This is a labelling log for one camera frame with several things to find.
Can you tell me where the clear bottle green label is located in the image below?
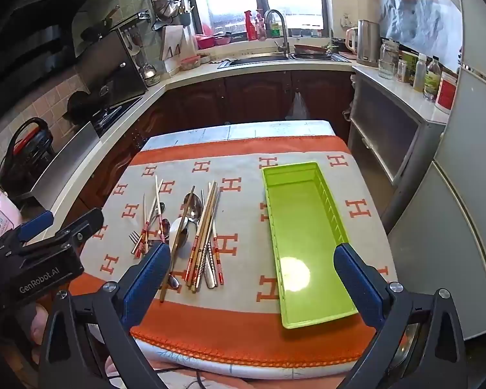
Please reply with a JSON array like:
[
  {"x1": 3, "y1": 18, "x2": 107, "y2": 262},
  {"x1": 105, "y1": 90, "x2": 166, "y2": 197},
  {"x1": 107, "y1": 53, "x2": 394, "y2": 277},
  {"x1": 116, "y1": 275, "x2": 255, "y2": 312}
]
[{"x1": 423, "y1": 57, "x2": 442, "y2": 103}]

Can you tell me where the green plastic utensil tray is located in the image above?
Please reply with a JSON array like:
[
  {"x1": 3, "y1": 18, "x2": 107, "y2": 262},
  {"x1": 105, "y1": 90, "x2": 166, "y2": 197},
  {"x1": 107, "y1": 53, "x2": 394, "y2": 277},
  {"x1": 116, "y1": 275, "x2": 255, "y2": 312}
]
[{"x1": 261, "y1": 161, "x2": 359, "y2": 330}]

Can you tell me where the white kitchen countertop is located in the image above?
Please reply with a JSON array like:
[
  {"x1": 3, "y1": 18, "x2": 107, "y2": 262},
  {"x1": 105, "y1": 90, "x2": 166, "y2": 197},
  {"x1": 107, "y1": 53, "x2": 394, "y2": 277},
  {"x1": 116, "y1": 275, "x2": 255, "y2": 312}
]
[{"x1": 22, "y1": 51, "x2": 450, "y2": 248}]

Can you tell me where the hanging white plastic bag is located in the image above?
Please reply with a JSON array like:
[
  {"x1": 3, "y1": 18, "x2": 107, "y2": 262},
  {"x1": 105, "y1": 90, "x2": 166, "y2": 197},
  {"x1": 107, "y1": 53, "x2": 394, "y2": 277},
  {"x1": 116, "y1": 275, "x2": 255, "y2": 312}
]
[{"x1": 285, "y1": 91, "x2": 310, "y2": 121}]

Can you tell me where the steel fork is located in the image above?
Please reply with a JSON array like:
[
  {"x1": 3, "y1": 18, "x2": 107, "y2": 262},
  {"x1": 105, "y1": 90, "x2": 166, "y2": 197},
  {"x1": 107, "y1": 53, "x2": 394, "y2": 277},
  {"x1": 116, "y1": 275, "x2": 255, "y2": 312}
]
[{"x1": 129, "y1": 230, "x2": 183, "y2": 290}]

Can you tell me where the light chopstick red end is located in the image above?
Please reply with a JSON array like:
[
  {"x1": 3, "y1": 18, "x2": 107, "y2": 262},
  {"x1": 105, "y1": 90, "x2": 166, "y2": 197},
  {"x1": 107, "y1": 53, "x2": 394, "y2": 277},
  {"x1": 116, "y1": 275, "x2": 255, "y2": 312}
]
[{"x1": 134, "y1": 178, "x2": 165, "y2": 257}]

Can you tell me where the grey refrigerator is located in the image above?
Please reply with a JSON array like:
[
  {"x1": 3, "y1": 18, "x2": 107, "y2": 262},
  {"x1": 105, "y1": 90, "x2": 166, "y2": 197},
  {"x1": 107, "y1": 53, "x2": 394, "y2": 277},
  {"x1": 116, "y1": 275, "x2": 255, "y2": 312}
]
[{"x1": 387, "y1": 0, "x2": 486, "y2": 341}]

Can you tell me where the steel faucet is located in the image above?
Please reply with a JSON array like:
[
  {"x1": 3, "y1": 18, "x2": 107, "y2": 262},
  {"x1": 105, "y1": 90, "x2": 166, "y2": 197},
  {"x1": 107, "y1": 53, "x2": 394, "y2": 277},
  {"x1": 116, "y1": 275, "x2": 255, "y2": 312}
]
[{"x1": 263, "y1": 9, "x2": 291, "y2": 55}]

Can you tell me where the small steel teapot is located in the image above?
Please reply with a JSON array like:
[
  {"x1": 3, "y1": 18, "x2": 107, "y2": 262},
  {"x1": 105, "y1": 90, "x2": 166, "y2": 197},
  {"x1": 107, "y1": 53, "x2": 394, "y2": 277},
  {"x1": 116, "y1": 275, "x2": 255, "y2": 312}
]
[{"x1": 140, "y1": 63, "x2": 160, "y2": 87}]

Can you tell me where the pile of chopsticks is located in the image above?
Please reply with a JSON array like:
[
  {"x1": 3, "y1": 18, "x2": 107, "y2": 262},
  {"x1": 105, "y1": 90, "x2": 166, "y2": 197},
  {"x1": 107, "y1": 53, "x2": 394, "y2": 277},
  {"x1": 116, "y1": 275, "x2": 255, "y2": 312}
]
[{"x1": 132, "y1": 175, "x2": 224, "y2": 293}]

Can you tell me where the red spray bottle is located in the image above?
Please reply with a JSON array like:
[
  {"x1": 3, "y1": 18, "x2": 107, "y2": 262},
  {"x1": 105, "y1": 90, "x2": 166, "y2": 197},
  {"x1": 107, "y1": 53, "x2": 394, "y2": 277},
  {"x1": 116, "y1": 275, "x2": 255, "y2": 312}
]
[{"x1": 245, "y1": 9, "x2": 258, "y2": 42}]

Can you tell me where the grey steel side cabinet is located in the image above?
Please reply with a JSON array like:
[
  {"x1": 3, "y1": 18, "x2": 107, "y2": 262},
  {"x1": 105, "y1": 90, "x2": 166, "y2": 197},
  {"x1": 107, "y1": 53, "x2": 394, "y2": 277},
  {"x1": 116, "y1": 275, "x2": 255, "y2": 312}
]
[{"x1": 346, "y1": 73, "x2": 446, "y2": 219}]

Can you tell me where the white jar red label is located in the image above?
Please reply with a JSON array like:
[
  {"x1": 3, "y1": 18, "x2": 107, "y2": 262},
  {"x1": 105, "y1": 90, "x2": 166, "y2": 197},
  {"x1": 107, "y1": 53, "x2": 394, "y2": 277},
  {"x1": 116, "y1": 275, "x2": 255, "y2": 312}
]
[{"x1": 435, "y1": 69, "x2": 459, "y2": 115}]

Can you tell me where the pink plastic basin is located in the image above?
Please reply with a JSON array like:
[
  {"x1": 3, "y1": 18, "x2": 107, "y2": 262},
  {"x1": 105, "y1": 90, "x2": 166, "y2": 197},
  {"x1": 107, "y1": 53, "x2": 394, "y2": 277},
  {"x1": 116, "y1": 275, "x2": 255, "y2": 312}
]
[{"x1": 196, "y1": 32, "x2": 232, "y2": 49}]

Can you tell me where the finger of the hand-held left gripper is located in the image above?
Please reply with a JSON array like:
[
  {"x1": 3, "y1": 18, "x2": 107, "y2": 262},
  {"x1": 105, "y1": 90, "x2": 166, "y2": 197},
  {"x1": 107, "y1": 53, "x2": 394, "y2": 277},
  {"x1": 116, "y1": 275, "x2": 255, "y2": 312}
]
[
  {"x1": 19, "y1": 208, "x2": 105, "y2": 257},
  {"x1": 8, "y1": 211, "x2": 55, "y2": 248}
]

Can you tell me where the orange patterned tablecloth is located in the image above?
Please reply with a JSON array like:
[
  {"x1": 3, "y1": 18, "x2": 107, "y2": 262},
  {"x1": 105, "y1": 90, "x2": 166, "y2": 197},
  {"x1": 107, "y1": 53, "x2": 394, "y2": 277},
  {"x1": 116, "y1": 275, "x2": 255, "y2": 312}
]
[{"x1": 67, "y1": 136, "x2": 401, "y2": 367}]

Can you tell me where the white cutting board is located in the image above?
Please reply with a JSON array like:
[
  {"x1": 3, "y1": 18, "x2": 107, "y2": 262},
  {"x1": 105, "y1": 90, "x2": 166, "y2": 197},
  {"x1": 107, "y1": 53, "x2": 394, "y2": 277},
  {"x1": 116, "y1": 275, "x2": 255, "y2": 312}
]
[{"x1": 161, "y1": 24, "x2": 185, "y2": 77}]

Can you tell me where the pale plastic bottle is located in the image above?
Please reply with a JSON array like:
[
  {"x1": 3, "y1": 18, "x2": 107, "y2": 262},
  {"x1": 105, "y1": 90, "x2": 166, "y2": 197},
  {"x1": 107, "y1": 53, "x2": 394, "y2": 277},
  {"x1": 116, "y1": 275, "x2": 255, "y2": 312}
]
[{"x1": 413, "y1": 53, "x2": 428, "y2": 93}]

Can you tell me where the steel electric kettle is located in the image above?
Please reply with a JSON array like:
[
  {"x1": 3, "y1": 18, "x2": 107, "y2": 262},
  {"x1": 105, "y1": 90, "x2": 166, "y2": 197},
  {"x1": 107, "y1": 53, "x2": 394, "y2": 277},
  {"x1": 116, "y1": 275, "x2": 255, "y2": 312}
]
[{"x1": 355, "y1": 19, "x2": 380, "y2": 67}]

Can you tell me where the glass jar with lid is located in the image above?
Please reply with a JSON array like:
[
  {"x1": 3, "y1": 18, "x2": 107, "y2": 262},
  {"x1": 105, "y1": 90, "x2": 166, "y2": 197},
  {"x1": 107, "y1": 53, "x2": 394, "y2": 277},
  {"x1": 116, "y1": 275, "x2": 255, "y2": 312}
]
[{"x1": 378, "y1": 38, "x2": 399, "y2": 79}]

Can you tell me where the dark food jar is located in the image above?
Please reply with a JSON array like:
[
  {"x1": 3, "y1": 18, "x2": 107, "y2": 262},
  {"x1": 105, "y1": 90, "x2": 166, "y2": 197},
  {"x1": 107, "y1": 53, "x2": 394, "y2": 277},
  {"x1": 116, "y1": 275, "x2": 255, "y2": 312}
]
[{"x1": 397, "y1": 51, "x2": 419, "y2": 86}]

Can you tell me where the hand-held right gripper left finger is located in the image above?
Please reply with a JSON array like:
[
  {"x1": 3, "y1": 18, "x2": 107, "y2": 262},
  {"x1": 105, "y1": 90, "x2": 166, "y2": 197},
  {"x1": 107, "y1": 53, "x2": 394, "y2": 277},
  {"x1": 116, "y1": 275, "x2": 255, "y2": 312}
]
[{"x1": 38, "y1": 241, "x2": 173, "y2": 389}]

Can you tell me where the person's left hand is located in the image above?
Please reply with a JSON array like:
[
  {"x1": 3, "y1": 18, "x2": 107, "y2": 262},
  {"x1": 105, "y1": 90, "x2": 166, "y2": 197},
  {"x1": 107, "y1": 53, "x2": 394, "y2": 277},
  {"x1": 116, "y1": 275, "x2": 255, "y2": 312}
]
[{"x1": 29, "y1": 303, "x2": 50, "y2": 355}]

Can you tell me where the steel sink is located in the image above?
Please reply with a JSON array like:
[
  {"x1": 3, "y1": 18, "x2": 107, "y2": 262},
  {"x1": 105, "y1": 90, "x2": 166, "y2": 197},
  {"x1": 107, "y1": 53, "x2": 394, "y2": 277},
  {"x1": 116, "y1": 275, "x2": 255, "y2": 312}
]
[{"x1": 218, "y1": 51, "x2": 351, "y2": 69}]

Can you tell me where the red pan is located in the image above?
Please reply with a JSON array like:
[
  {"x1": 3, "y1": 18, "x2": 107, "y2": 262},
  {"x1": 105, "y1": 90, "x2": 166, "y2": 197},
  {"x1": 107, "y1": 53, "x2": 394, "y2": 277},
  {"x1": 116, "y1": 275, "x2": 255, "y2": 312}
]
[{"x1": 294, "y1": 42, "x2": 333, "y2": 58}]

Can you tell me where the black gas stove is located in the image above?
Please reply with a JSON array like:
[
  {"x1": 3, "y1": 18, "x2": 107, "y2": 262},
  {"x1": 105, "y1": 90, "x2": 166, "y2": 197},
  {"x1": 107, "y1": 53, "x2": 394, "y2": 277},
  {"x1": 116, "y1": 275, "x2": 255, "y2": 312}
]
[{"x1": 67, "y1": 89, "x2": 144, "y2": 138}]

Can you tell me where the black range hood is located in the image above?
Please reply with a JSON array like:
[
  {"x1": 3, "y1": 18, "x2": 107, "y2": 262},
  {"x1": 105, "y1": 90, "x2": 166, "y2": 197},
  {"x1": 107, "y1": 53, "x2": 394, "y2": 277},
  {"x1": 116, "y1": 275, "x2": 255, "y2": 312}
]
[{"x1": 0, "y1": 0, "x2": 126, "y2": 102}]

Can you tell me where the white ceramic spoon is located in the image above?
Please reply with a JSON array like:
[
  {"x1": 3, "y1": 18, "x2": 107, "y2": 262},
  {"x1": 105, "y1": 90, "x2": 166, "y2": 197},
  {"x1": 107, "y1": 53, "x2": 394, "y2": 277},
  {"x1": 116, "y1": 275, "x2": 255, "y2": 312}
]
[{"x1": 168, "y1": 216, "x2": 199, "y2": 280}]

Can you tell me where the black cable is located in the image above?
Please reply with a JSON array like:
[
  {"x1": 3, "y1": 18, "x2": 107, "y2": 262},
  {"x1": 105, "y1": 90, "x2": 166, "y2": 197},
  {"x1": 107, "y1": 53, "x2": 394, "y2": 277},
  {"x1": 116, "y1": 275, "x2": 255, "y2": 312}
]
[{"x1": 105, "y1": 367, "x2": 227, "y2": 389}]

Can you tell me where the white electric kettle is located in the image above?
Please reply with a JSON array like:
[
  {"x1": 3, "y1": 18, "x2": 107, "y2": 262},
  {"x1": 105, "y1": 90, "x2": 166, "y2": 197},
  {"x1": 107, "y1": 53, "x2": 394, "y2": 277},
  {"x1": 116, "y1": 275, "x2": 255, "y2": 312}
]
[{"x1": 344, "y1": 26, "x2": 359, "y2": 55}]

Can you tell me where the pink bottle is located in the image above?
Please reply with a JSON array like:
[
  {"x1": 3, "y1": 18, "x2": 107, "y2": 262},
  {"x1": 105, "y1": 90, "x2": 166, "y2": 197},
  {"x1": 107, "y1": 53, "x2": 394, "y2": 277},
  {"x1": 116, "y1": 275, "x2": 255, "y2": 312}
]
[{"x1": 255, "y1": 8, "x2": 267, "y2": 41}]

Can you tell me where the large steel spoon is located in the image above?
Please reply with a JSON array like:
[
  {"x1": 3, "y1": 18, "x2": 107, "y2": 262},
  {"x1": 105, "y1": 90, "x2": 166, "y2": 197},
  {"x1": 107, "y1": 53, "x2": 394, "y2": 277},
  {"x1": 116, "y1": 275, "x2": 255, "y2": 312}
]
[{"x1": 185, "y1": 195, "x2": 205, "y2": 225}]

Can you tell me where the black round handled pot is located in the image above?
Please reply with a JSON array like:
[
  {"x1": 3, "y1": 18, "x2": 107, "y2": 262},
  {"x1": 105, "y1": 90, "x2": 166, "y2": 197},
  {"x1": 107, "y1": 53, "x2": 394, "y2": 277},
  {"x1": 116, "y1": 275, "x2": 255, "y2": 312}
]
[{"x1": 0, "y1": 117, "x2": 57, "y2": 199}]

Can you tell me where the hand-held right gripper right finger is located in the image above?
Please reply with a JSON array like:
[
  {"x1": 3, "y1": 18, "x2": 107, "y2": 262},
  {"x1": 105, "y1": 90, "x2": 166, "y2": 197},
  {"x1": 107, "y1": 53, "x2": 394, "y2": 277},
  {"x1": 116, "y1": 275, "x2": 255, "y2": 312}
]
[{"x1": 333, "y1": 242, "x2": 466, "y2": 389}]

